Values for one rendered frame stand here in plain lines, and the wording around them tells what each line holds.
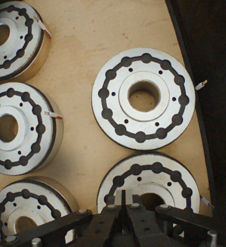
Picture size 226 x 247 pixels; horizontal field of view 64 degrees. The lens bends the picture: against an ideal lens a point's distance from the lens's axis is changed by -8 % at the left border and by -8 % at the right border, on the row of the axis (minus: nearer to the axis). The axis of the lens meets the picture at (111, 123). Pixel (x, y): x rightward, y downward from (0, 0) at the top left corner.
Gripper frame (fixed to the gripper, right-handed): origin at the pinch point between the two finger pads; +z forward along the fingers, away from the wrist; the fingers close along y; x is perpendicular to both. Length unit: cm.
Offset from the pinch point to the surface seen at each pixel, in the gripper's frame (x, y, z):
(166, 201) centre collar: -0.7, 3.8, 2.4
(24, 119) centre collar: 8.0, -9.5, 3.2
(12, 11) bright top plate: 21.7, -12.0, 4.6
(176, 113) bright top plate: 7.4, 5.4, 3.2
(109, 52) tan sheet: 15.3, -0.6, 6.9
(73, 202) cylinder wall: -1.4, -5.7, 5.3
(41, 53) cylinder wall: 15.7, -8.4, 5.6
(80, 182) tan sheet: 0.6, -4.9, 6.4
